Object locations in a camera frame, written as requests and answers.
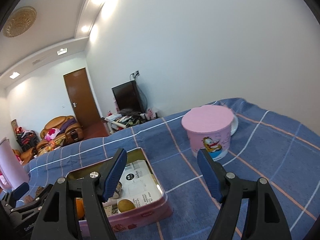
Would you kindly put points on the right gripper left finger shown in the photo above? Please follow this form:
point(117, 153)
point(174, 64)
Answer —
point(58, 217)

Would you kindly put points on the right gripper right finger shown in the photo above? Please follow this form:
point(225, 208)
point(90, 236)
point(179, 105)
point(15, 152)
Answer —
point(264, 218)

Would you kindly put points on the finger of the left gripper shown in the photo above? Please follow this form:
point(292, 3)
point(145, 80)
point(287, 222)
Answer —
point(20, 191)

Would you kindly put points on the orange fruit front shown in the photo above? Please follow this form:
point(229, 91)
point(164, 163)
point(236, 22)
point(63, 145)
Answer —
point(80, 211)

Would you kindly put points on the brown leather armchair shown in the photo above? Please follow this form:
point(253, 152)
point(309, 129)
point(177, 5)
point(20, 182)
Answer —
point(26, 156)

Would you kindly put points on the coffee table with items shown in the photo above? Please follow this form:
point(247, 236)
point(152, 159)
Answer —
point(53, 145)

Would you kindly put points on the cut yam piece in tin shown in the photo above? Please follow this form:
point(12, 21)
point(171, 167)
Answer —
point(117, 191)

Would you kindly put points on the small kiwi in tin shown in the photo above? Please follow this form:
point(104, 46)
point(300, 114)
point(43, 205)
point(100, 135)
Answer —
point(125, 205)

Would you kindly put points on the blue plaid tablecloth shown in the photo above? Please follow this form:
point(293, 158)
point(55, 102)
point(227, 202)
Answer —
point(266, 144)

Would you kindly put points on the brown leather sofa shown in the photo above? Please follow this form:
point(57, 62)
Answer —
point(62, 127)

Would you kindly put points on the pink metal tin box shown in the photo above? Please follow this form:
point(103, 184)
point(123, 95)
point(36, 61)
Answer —
point(141, 186)

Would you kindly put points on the white saucer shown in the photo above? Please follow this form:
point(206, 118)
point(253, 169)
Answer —
point(234, 125)

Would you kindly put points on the pink cartoon cup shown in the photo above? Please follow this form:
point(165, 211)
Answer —
point(209, 127)

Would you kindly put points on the brown wooden door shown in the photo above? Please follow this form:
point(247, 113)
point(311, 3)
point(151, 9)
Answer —
point(81, 98)

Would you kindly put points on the white tv stand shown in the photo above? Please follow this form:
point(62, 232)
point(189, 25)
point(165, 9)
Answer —
point(117, 122)

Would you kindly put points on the black television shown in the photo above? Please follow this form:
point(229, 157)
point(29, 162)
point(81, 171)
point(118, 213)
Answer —
point(127, 96)

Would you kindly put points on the round ceiling lamp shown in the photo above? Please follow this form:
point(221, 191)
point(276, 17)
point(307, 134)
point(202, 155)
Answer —
point(19, 21)

